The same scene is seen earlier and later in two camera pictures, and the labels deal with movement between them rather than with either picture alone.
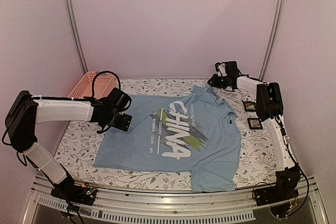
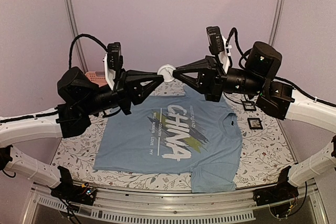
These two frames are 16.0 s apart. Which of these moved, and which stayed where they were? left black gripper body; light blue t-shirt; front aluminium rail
Moved: left black gripper body
Stayed: front aluminium rail; light blue t-shirt
